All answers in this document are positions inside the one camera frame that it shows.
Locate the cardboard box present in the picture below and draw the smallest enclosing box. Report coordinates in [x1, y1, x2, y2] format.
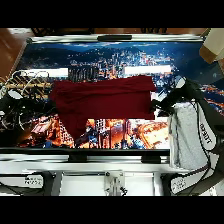
[199, 27, 224, 65]

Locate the dark red T-shirt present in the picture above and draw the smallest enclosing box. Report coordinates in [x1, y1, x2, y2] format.
[48, 75, 158, 141]

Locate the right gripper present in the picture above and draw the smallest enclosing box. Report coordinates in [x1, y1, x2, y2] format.
[150, 98, 176, 116]

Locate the grey garment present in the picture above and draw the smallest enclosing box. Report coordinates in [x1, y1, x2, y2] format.
[167, 101, 210, 171]

